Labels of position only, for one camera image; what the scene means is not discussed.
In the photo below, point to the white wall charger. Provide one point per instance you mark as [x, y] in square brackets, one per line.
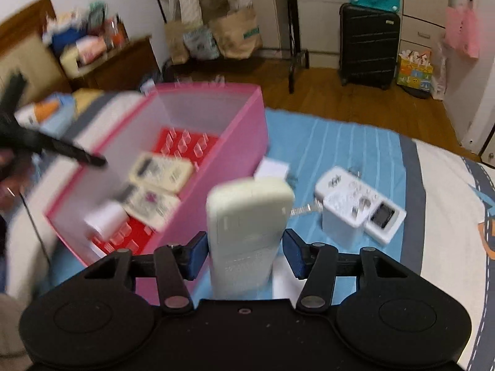
[340, 224]

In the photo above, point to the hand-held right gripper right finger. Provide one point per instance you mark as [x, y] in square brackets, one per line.
[294, 257]

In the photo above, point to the beige remote with display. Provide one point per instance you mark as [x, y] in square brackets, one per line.
[162, 172]

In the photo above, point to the white wardrobe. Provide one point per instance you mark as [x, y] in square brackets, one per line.
[421, 4]

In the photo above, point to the green and white plastic bag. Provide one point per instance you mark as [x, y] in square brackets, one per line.
[199, 44]

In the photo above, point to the long cream remote control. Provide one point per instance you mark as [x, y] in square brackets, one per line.
[247, 232]

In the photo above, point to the large white remote control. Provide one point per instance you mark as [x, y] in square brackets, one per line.
[152, 205]

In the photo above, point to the blue cartoon pillow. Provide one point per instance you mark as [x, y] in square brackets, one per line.
[50, 112]

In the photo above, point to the narrow brown paper bag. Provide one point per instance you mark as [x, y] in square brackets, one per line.
[176, 44]

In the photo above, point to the wooden headboard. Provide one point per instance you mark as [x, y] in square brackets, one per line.
[27, 46]

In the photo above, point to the black suitcase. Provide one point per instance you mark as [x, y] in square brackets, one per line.
[369, 46]

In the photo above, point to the person's left hand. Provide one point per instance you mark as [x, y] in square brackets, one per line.
[9, 185]

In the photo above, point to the large brown paper bag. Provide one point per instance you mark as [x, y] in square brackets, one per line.
[238, 34]

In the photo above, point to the pink plastic bag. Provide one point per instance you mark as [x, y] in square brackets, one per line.
[462, 31]

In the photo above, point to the black clothes rack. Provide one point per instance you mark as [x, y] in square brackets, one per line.
[296, 38]

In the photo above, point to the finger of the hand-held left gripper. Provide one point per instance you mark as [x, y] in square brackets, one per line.
[73, 152]

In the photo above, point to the red and white tissue box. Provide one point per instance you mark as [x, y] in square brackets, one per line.
[91, 50]

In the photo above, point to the orange drink bottle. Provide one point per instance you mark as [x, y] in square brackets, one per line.
[118, 34]

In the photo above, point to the red printed glasses cloth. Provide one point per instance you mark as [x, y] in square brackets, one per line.
[127, 235]

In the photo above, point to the colourful gift bag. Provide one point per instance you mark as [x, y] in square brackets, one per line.
[413, 73]

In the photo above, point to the pink cardboard box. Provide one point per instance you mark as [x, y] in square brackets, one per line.
[239, 143]

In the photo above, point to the small white cube charger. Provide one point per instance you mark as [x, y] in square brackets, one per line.
[272, 170]

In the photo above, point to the blue storage basket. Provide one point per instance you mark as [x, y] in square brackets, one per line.
[67, 40]

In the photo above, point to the large white plug charger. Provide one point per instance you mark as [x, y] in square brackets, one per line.
[104, 218]

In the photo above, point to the wooden nightstand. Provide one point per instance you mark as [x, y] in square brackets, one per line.
[123, 65]

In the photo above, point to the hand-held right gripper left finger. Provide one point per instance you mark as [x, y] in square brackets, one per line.
[195, 257]

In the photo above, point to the white door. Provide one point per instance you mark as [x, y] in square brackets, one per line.
[483, 147]

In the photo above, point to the striped bed sheet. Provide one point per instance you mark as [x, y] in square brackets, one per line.
[425, 201]

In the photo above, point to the small white remote control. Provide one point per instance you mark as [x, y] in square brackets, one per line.
[348, 185]

